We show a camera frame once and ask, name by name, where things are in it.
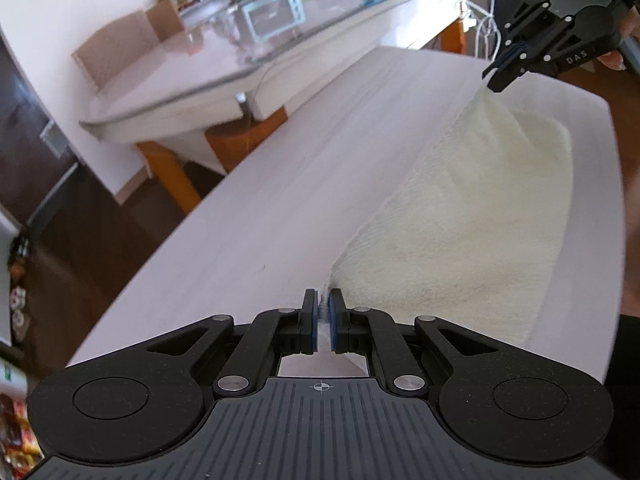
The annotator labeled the brown quilted chair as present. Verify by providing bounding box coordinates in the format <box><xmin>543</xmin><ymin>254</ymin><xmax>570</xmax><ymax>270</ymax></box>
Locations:
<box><xmin>72</xmin><ymin>11</ymin><xmax>160</xmax><ymax>90</ymax></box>

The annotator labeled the glass-topped white dining table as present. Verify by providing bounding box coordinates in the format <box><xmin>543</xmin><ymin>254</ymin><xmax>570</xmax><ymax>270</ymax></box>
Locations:
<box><xmin>71</xmin><ymin>0</ymin><xmax>471</xmax><ymax>162</ymax></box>

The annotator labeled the cream terry towel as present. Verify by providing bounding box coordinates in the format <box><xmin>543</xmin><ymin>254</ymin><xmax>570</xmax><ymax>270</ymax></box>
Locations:
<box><xmin>329</xmin><ymin>90</ymin><xmax>574</xmax><ymax>346</ymax></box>

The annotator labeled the person's right hand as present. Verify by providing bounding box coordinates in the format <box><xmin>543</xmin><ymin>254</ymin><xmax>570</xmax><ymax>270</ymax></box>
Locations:
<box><xmin>598</xmin><ymin>12</ymin><xmax>639</xmax><ymax>74</ymax></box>

